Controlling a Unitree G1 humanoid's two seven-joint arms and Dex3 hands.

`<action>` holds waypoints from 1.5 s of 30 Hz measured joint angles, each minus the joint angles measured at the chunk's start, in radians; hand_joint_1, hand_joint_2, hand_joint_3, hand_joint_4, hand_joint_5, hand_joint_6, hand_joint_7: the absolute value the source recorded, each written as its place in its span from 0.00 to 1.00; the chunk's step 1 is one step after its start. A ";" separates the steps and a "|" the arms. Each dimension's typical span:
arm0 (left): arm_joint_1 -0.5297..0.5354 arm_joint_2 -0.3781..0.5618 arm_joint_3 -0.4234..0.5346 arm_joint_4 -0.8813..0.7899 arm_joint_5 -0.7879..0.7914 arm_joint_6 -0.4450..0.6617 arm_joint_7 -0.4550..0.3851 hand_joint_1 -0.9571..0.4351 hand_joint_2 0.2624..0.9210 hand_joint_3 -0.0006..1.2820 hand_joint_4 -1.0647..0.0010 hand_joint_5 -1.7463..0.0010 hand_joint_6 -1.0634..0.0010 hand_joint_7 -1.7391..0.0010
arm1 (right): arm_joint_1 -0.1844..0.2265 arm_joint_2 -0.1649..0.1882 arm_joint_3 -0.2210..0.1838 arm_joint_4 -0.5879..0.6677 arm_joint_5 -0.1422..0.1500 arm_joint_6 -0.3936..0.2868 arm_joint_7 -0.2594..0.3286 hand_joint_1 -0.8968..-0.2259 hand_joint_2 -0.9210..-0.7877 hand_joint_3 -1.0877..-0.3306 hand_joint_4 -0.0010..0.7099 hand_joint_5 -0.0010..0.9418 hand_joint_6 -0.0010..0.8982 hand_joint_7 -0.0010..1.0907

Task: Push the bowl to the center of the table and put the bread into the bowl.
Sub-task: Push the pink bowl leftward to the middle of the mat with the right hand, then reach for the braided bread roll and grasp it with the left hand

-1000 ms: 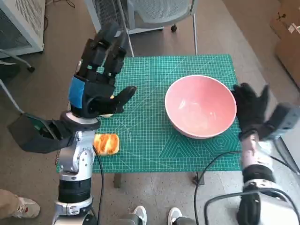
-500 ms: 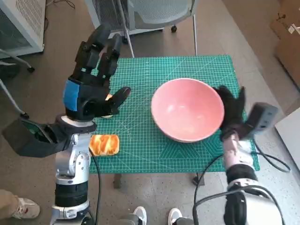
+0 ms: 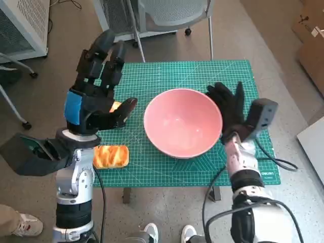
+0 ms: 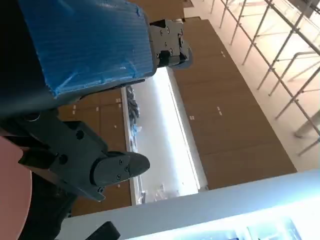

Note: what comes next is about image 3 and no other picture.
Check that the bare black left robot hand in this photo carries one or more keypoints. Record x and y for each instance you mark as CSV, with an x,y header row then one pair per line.
x,y
96,106

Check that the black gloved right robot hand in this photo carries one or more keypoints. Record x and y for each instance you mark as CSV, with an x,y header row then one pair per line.
x,y
231,111

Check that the pink bowl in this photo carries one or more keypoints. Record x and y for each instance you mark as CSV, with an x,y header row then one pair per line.
x,y
182,121

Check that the orange striped toy bread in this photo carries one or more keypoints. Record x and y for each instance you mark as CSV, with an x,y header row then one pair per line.
x,y
111,157

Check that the round toy bread bun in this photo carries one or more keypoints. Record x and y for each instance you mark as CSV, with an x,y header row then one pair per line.
x,y
114,106

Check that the green cutting mat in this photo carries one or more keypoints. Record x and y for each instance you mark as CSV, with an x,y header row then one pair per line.
x,y
162,76

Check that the grey table leg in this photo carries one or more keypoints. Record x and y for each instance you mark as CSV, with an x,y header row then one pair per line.
x,y
216,194
126,195

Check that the white flat board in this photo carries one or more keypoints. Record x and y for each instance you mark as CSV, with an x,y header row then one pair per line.
x,y
314,146

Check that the grey chair with casters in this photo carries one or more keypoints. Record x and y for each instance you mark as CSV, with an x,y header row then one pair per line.
x,y
15,62

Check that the brown cardboard box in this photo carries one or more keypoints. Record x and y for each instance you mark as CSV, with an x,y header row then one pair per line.
x,y
311,55

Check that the large white perforated cabinet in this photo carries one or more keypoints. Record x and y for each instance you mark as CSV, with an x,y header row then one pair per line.
x,y
25,25

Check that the grey mesh seat chair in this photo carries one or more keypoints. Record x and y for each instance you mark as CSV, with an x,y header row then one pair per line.
x,y
177,12

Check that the person's white shoe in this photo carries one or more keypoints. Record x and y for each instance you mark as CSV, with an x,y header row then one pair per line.
x,y
27,225

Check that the person's leg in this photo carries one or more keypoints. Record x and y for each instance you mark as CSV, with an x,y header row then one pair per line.
x,y
7,217

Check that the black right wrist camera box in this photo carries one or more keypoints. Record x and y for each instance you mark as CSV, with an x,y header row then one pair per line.
x,y
263,114

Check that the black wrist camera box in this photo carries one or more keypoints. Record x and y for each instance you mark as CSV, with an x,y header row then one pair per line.
x,y
263,114
22,157

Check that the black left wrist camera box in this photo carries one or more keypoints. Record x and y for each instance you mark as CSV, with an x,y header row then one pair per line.
x,y
22,157

